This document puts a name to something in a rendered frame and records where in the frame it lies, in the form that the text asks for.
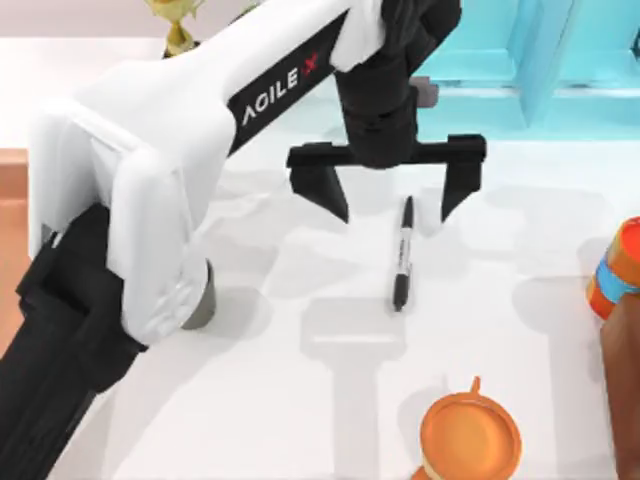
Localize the light blue rack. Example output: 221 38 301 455
413 0 640 132

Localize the orange cup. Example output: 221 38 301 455
408 376 524 480

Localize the orange and blue can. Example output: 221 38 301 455
585 216 640 322

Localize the pale grey rounded box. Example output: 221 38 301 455
410 77 438 109

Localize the black marker pen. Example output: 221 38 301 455
389 195 416 314

